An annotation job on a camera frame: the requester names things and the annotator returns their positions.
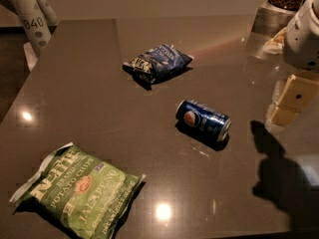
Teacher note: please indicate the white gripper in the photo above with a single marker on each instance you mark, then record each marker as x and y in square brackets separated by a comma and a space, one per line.
[303, 40]

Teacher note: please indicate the jar of coffee beans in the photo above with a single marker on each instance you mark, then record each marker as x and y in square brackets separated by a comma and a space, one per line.
[273, 15]

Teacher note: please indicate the blue pepsi can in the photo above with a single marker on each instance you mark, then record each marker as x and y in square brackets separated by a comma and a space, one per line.
[203, 119]

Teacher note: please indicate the green jalapeno chips bag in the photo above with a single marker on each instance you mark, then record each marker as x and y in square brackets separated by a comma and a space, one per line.
[82, 193]

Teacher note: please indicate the white spotted numbered post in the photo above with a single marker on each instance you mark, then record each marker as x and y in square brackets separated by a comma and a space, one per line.
[36, 16]

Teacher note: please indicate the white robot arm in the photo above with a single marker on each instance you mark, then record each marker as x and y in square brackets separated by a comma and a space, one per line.
[275, 46]

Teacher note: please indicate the blue chips bag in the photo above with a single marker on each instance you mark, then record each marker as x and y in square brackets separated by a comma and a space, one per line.
[158, 64]

